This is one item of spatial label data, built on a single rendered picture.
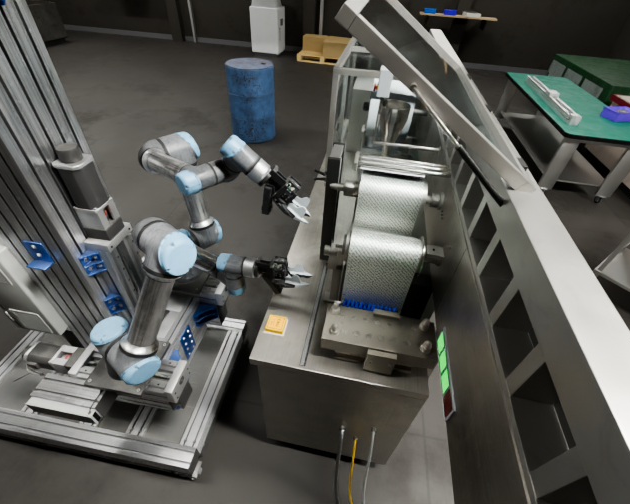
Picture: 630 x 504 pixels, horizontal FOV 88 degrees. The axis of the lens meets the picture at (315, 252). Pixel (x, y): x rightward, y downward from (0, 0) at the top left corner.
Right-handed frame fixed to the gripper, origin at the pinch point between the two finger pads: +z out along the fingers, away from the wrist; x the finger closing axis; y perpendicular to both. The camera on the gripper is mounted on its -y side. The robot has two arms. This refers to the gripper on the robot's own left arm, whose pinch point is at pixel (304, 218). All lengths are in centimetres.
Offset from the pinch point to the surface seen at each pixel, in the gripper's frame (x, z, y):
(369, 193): 17.3, 14.2, 16.1
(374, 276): -7.1, 31.2, 5.8
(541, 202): -25, 22, 61
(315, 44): 879, -55, -176
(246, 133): 333, -39, -187
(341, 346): -26.8, 36.6, -12.5
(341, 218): 63, 35, -27
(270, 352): -29, 23, -37
